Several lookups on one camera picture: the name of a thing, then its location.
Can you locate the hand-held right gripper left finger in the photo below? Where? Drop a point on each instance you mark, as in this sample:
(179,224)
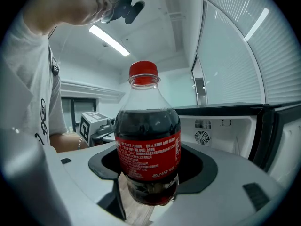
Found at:
(80,173)

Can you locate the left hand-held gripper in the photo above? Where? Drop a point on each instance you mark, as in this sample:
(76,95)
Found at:
(90,123)

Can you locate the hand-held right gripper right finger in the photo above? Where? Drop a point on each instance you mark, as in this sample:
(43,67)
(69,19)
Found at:
(225,196)

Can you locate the cola drink bottle red cap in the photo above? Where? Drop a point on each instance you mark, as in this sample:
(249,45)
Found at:
(145,126)

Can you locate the black fridge white interior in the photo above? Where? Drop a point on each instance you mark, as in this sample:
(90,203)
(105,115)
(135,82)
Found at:
(218,108)

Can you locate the person's left forearm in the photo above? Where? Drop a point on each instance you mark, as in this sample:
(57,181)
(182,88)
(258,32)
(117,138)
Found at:
(65,143)

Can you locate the round fridge fan vent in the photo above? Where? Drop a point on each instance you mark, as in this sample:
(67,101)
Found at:
(202,138)

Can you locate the dark framed window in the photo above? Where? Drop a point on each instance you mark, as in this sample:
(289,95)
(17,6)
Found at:
(81,113)

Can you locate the white curtain box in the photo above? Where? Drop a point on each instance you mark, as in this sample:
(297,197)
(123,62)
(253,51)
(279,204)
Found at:
(91,91)

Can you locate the white printed t-shirt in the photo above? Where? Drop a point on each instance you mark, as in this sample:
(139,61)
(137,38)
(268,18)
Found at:
(26,74)

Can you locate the long ceiling light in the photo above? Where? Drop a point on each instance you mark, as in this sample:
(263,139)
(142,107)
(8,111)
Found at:
(109,40)

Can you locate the person's head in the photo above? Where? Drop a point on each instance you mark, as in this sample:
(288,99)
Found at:
(70,3)

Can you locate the white window blinds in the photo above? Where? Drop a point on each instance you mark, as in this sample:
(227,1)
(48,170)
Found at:
(235,62)

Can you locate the ceiling air vent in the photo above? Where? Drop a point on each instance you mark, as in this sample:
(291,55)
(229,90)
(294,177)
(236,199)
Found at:
(175,16)

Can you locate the black head camera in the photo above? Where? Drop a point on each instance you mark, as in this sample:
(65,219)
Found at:
(131,10)

